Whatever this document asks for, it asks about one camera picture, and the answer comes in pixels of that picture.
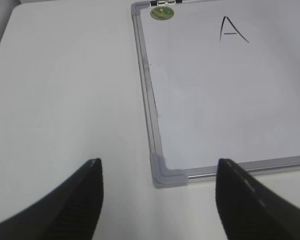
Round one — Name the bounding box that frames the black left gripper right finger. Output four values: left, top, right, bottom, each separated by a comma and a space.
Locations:
215, 158, 300, 240

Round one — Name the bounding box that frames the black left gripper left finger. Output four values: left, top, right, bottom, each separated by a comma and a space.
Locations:
0, 158, 104, 240

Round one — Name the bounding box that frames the white board with aluminium frame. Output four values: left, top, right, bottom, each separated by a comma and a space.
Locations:
131, 0, 300, 189

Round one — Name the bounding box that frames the round green magnet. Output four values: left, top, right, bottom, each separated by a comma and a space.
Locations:
150, 6, 175, 20

